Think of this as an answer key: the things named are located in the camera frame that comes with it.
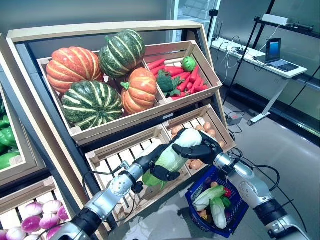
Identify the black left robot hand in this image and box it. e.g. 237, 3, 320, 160
133, 143, 181, 182

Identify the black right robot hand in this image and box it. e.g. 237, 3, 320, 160
171, 128, 223, 166

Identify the red carrot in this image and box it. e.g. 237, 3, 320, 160
164, 66, 186, 77
147, 58, 167, 71
189, 65, 200, 84

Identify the white desk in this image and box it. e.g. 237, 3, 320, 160
209, 38, 309, 127

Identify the purple white turnip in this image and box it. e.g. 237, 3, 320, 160
57, 205, 70, 221
24, 201, 44, 216
39, 213, 60, 230
46, 226, 63, 240
42, 199, 63, 215
21, 216, 41, 233

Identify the grey open laptop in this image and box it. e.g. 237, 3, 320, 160
264, 37, 300, 73

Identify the white box device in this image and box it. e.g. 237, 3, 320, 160
261, 13, 290, 26

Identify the white green napa cabbage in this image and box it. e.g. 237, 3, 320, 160
141, 127, 203, 188
192, 185, 227, 212
209, 197, 228, 230

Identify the wooden display shelf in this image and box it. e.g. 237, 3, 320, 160
5, 19, 237, 240

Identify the thick framed wooden crate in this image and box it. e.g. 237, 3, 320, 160
0, 32, 50, 187

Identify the black metal rack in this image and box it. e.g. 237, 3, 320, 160
253, 0, 320, 51

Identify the round green cabbage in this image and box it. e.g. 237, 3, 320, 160
181, 56, 197, 73

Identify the dark green broccoli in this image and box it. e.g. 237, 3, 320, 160
156, 69, 185, 97

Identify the large orange pumpkin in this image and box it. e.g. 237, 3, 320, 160
46, 46, 105, 95

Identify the black wifi router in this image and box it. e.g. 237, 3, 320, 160
212, 21, 225, 42

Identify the black camera on pole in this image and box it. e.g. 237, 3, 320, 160
208, 8, 219, 43

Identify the grey box red button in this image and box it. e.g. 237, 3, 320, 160
226, 111, 245, 126

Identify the small orange pumpkin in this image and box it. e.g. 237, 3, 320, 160
120, 67, 158, 116

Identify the large wooden crate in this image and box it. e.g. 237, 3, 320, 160
36, 51, 163, 147

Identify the blue plastic shopping basket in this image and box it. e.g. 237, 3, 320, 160
184, 164, 250, 239

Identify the green striped pumpkin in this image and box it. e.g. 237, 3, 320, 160
98, 29, 147, 80
61, 80, 124, 131

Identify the black tripod stand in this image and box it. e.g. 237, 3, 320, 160
221, 14, 263, 108

